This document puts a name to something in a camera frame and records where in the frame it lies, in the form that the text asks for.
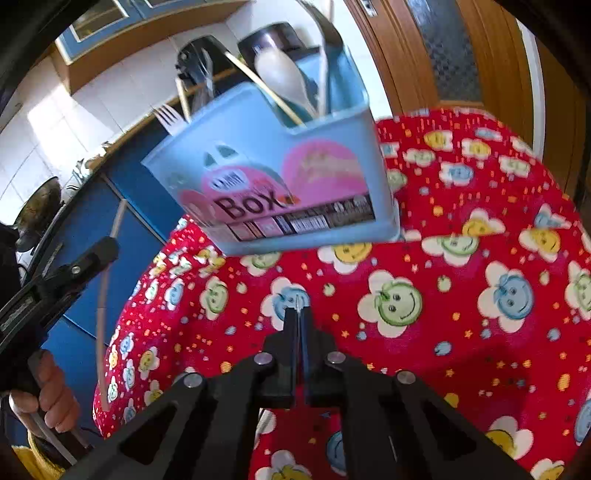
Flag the wooden chopstick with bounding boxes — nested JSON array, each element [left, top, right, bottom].
[[175, 78, 192, 123], [225, 52, 305, 127], [95, 199, 129, 411]]

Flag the person's left hand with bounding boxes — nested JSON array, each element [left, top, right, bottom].
[[9, 349, 81, 432]]

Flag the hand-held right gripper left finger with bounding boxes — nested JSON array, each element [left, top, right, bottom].
[[60, 307, 301, 480]]

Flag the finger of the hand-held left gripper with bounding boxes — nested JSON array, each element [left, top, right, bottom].
[[41, 236, 121, 298]]

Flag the grey metal utensil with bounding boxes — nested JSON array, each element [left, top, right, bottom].
[[298, 0, 347, 51]]

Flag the white plastic spoon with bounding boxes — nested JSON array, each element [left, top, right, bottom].
[[255, 47, 310, 109]]

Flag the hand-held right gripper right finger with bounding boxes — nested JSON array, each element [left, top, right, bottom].
[[300, 307, 532, 480]]

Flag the light blue utensil box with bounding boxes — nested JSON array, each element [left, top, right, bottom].
[[141, 46, 402, 257]]

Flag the dark wok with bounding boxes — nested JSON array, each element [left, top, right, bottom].
[[14, 176, 63, 252]]

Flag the beige plastic fork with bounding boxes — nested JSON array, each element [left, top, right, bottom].
[[152, 104, 183, 137]]

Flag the blue glass-front wall cabinet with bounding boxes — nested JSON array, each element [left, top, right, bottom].
[[51, 0, 250, 93]]

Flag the blue base cabinet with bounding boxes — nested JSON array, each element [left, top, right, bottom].
[[28, 111, 185, 435]]

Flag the black air fryer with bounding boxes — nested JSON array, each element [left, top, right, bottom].
[[175, 36, 232, 100]]

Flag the red smiley printed cloth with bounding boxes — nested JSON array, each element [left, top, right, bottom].
[[92, 107, 591, 480]]

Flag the dark rice cooker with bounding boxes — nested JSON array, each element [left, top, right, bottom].
[[236, 22, 319, 61]]

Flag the wooden door with glass panel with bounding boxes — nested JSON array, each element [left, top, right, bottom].
[[344, 0, 539, 153]]

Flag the wooden cabinet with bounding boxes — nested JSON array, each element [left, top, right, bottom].
[[536, 37, 591, 199]]

